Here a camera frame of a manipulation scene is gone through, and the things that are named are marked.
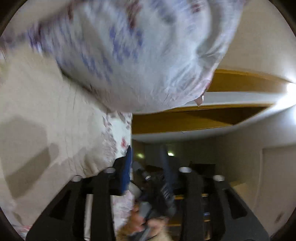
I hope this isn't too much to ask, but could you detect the beige ribbed knit garment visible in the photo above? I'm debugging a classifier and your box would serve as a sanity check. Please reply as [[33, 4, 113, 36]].
[[1, 44, 108, 225]]

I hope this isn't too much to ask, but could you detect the person's right hand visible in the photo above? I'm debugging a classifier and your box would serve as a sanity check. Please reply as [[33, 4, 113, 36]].
[[125, 204, 170, 240]]

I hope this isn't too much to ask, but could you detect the floral white bed sheet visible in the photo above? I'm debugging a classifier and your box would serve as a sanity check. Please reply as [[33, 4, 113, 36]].
[[1, 110, 131, 240]]

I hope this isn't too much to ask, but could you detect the white pillow with blue print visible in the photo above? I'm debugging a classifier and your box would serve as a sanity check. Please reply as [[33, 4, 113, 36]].
[[1, 1, 245, 113]]

